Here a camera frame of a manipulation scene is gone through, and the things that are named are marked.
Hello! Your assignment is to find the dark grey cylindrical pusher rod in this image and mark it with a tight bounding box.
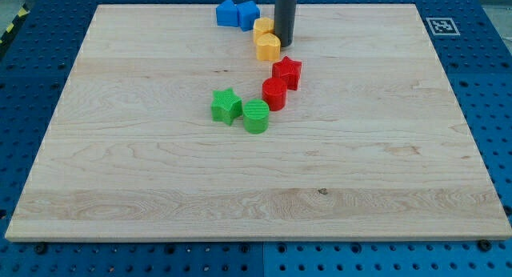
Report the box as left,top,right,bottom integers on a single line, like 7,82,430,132
274,0,297,47

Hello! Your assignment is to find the yellow hexagon block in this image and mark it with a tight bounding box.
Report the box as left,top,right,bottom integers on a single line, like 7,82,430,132
253,17,274,44

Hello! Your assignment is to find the blue cube block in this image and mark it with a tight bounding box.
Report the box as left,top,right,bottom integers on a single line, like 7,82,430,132
237,1,260,31

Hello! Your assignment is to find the yellow heart block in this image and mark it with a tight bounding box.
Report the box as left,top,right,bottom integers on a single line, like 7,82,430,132
256,33,281,61

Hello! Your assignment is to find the blue pentagon block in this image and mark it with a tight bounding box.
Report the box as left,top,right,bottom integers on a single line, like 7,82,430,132
215,0,239,27

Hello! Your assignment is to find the red star block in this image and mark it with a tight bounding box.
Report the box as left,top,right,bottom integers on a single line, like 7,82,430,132
272,56,302,90

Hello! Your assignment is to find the red cylinder block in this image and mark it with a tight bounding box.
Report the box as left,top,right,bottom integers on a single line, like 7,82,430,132
262,78,287,111

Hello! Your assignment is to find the green cylinder block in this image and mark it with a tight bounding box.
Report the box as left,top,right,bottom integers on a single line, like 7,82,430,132
242,99,270,134

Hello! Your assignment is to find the green star block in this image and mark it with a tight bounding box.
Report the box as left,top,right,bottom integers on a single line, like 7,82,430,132
210,87,242,126

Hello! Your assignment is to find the white fiducial marker tag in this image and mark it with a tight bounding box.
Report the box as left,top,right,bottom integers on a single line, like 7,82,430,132
426,17,460,36

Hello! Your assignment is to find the light wooden board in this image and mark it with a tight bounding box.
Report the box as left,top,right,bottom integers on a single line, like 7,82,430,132
6,4,511,242

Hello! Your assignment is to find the black bolt front right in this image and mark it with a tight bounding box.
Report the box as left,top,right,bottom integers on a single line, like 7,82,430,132
477,239,493,252

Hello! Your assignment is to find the black bolt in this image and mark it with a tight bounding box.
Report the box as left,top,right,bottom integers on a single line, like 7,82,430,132
34,243,48,255
477,239,493,252

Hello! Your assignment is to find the black bolt front left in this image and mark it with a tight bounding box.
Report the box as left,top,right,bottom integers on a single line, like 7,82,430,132
34,243,48,255

